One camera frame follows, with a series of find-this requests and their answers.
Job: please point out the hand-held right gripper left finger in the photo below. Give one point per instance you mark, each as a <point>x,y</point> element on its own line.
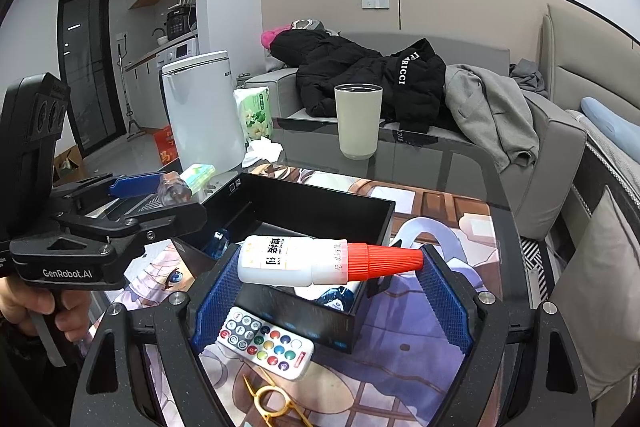
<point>215,302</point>

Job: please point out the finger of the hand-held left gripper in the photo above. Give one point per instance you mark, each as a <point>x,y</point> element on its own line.
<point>135,186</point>
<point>170,219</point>

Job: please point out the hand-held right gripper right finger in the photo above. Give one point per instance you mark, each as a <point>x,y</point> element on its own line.
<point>447,302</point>

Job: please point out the small clear bottle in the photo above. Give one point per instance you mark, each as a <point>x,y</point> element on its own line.
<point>175,189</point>

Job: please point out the white glue bottle red cap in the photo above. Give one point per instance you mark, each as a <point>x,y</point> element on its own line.
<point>280,259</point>

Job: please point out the black cardboard box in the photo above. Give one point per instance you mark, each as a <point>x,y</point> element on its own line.
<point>300,312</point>

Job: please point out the person's left hand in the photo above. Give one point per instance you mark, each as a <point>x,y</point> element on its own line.
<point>30,302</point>

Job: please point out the red box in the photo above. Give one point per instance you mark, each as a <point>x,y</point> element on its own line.
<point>166,147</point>

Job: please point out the green translucent case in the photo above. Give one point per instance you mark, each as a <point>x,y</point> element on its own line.
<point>200,174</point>

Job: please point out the mop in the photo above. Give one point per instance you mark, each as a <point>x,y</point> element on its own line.
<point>132,129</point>

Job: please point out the white remote control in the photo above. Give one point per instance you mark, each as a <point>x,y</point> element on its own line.
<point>270,344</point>

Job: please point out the brown cardboard box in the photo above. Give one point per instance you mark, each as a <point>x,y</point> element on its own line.
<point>67,162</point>

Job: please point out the printed table mat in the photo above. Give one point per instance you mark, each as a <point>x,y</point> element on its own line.
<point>425,212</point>

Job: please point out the striped floor rug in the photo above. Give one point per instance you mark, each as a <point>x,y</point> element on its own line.
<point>535,262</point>

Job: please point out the white trash bin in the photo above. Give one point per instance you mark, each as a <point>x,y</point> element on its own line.
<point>205,117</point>

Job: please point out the yellow plastic clip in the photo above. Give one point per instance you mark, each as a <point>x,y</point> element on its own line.
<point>267,399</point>

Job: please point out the white crumpled tissue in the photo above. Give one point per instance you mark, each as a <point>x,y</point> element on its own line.
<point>262,152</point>

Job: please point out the black framed glass door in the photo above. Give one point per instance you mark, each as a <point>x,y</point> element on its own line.
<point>90,72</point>

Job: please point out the green tissue pack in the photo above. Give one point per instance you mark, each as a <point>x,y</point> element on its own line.
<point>252,114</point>

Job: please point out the white washing machine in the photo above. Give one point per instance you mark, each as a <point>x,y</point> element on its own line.
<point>180,52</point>

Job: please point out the grey cushion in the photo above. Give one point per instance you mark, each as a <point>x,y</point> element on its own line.
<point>600,297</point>

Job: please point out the black microwave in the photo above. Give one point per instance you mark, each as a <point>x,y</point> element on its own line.
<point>179,24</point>

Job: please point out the grey sofa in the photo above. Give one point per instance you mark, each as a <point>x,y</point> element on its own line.
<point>550,167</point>

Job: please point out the grey hoodie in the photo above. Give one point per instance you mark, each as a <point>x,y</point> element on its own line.
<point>490,107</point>

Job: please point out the pink hat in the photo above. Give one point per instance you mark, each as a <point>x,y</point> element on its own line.
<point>270,37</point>

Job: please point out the beige cup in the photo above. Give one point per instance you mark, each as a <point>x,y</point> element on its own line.
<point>357,122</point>

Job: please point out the black puffer jacket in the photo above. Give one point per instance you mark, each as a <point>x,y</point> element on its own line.
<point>350,77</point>

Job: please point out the grey patterned cap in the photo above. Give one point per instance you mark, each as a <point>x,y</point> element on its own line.
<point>307,25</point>

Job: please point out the dark grey cloth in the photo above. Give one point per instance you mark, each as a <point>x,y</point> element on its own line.
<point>527,77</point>

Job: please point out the light blue pillow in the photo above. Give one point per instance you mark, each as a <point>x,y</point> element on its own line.
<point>607,117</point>

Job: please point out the beige padded headboard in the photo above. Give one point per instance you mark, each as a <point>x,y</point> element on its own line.
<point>590,57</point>

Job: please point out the wall switch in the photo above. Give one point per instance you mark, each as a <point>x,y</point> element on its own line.
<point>375,1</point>

